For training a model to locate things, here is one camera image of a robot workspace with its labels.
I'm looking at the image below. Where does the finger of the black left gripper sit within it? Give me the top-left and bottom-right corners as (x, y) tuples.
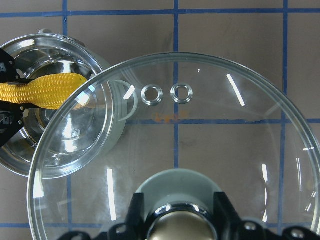
(0, 101), (34, 147)
(0, 48), (32, 85)

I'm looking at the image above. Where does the glass pot lid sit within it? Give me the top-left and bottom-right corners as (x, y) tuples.
(27, 53), (320, 240)

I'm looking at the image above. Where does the pale green cooking pot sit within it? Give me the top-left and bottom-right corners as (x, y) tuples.
(0, 33), (138, 179)

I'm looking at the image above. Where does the yellow corn cob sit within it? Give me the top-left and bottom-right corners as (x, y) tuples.
(0, 73), (87, 110)

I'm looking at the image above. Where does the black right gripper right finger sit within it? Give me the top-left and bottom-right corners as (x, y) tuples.
(211, 191), (268, 240)

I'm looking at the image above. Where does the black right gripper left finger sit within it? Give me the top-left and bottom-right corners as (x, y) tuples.
(108, 192), (155, 240)

